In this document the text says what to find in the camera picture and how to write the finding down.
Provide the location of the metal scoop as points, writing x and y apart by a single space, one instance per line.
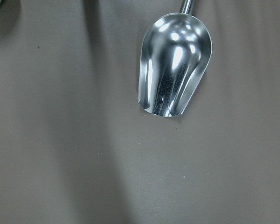
175 54

